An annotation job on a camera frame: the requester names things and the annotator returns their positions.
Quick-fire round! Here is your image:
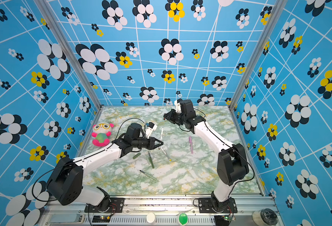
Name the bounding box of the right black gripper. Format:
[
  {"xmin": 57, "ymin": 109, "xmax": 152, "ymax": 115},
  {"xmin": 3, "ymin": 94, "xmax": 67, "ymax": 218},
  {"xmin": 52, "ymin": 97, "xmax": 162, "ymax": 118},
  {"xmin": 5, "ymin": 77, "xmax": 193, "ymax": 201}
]
[{"xmin": 164, "ymin": 110, "xmax": 188, "ymax": 126}]

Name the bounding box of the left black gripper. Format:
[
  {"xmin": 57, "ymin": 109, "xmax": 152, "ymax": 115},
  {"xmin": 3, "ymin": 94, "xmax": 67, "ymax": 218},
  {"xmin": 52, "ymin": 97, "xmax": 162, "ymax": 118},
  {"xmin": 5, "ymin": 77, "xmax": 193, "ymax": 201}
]
[{"xmin": 132, "ymin": 137, "xmax": 164, "ymax": 150}]

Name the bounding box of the white pen brown end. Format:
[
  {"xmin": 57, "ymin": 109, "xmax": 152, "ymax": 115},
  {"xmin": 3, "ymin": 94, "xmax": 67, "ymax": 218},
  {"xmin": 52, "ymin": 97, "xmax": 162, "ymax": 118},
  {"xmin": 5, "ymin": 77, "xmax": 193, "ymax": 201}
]
[{"xmin": 158, "ymin": 127, "xmax": 164, "ymax": 150}]

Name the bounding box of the pink pen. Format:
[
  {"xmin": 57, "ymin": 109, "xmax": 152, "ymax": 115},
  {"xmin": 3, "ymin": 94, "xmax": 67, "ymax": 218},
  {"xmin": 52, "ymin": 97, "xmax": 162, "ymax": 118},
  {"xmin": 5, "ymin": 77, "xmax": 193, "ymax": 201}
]
[{"xmin": 189, "ymin": 136, "xmax": 194, "ymax": 154}]

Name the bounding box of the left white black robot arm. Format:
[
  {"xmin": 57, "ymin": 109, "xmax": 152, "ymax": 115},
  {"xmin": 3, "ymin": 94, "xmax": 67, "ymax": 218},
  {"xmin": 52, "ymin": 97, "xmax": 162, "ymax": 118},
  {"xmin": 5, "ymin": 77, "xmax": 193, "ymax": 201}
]
[{"xmin": 47, "ymin": 122, "xmax": 163, "ymax": 212}]

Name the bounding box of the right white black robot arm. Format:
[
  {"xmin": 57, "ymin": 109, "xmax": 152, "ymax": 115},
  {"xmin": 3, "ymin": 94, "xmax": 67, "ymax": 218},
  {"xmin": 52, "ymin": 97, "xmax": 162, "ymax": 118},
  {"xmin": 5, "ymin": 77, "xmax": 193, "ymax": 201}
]
[{"xmin": 164, "ymin": 99, "xmax": 249, "ymax": 213}]

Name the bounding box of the dark green gel pen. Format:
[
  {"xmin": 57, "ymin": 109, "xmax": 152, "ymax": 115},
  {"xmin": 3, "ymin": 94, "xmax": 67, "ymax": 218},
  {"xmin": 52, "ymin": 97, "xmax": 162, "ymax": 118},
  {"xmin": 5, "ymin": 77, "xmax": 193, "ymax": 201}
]
[{"xmin": 139, "ymin": 170, "xmax": 157, "ymax": 180}]

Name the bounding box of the pink green plush toy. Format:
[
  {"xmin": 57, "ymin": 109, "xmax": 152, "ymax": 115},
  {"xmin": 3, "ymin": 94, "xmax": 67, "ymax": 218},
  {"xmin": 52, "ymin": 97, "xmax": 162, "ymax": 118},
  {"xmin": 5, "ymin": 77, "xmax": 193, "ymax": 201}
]
[{"xmin": 92, "ymin": 123, "xmax": 115, "ymax": 147}]

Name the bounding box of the white push button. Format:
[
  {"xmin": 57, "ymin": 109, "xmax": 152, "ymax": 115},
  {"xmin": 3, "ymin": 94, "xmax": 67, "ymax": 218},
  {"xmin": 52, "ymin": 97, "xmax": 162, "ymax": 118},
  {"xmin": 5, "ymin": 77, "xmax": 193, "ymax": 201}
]
[{"xmin": 146, "ymin": 212, "xmax": 156, "ymax": 224}]

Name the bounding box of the green push button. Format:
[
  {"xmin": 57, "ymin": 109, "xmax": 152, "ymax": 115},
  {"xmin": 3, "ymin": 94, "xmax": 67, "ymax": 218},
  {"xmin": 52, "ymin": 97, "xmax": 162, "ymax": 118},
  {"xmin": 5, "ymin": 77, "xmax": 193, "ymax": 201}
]
[{"xmin": 177, "ymin": 213, "xmax": 189, "ymax": 226}]

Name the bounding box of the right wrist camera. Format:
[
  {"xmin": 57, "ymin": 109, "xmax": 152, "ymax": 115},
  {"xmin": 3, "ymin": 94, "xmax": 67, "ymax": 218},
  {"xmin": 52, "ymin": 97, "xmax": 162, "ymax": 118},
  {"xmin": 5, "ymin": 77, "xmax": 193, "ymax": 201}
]
[{"xmin": 174, "ymin": 98, "xmax": 182, "ymax": 113}]

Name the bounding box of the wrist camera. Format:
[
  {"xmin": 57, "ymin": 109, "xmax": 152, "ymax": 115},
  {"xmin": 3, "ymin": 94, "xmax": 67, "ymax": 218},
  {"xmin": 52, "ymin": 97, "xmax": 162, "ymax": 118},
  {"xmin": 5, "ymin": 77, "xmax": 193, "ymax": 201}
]
[
  {"xmin": 174, "ymin": 98, "xmax": 182, "ymax": 113},
  {"xmin": 145, "ymin": 122, "xmax": 157, "ymax": 139}
]

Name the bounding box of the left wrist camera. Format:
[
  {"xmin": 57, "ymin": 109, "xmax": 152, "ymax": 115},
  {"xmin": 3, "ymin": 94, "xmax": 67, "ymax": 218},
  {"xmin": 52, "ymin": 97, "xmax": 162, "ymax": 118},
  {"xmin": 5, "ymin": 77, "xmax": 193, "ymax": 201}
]
[{"xmin": 145, "ymin": 122, "xmax": 157, "ymax": 139}]

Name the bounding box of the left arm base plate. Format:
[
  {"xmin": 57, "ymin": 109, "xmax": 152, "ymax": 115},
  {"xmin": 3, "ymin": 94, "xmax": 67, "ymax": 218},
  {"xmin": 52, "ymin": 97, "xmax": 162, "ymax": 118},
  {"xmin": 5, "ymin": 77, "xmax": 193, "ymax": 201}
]
[{"xmin": 85, "ymin": 197, "xmax": 125, "ymax": 213}]

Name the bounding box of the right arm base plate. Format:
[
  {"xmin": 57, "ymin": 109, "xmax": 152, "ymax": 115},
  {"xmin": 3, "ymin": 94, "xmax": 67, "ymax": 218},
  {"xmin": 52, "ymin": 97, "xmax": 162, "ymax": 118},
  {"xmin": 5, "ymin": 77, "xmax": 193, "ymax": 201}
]
[{"xmin": 198, "ymin": 197, "xmax": 238, "ymax": 215}]

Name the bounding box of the aluminium front rail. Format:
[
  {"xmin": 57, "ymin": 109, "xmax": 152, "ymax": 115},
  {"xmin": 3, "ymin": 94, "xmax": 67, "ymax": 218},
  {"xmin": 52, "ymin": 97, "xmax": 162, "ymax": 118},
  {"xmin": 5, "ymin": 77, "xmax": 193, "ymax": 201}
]
[{"xmin": 38, "ymin": 194, "xmax": 284, "ymax": 226}]

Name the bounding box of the right aluminium corner post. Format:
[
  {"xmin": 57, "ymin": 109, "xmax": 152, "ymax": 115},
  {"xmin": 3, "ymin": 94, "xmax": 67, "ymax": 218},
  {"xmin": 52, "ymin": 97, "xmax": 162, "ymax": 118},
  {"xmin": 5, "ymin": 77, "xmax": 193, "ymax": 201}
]
[{"xmin": 230, "ymin": 0, "xmax": 288, "ymax": 111}]

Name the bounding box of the aluminium corner post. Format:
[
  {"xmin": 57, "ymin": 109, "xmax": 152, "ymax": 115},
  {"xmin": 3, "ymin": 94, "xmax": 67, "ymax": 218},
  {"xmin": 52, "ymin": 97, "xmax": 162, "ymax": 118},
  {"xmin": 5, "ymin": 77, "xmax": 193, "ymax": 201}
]
[
  {"xmin": 230, "ymin": 0, "xmax": 288, "ymax": 111},
  {"xmin": 35, "ymin": 1, "xmax": 102, "ymax": 111}
]

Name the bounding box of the left aluminium corner post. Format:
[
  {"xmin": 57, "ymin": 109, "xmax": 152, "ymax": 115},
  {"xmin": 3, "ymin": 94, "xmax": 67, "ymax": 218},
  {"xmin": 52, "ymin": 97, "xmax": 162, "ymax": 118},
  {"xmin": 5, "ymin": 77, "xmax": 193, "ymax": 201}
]
[{"xmin": 35, "ymin": 1, "xmax": 102, "ymax": 111}]

